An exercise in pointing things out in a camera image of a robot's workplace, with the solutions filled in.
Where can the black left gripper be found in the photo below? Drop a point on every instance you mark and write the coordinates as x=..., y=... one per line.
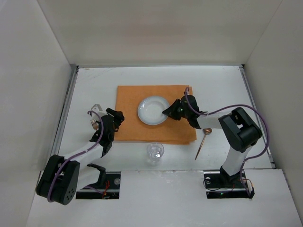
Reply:
x=110, y=120

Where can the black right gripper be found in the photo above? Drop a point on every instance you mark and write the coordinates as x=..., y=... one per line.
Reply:
x=176, y=109

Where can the white ceramic plate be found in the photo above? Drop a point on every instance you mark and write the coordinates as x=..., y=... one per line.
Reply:
x=150, y=110

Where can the orange cloth placemat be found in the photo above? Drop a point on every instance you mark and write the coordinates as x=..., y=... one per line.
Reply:
x=133, y=129

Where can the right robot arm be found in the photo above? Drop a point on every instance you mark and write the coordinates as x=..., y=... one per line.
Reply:
x=240, y=130

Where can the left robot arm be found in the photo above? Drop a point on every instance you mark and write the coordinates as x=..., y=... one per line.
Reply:
x=76, y=175

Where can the copper fork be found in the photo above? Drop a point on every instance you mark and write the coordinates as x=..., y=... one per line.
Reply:
x=94, y=124

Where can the copper spoon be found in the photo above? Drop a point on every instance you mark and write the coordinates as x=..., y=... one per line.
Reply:
x=206, y=131

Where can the clear plastic cup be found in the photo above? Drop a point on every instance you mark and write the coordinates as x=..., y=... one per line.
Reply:
x=155, y=152

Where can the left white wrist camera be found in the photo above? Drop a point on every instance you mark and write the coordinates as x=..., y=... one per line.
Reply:
x=98, y=109

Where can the left aluminium frame rail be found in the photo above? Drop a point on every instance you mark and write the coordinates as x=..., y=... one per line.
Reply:
x=64, y=113

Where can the aluminium frame rail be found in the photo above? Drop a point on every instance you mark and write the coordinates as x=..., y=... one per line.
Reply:
x=260, y=122
x=64, y=113

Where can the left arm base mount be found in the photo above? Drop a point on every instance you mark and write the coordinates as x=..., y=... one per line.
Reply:
x=96, y=183

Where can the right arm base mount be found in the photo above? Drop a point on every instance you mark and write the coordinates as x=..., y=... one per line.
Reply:
x=219, y=187

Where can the right aluminium frame rail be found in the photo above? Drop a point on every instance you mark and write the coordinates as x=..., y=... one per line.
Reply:
x=260, y=122

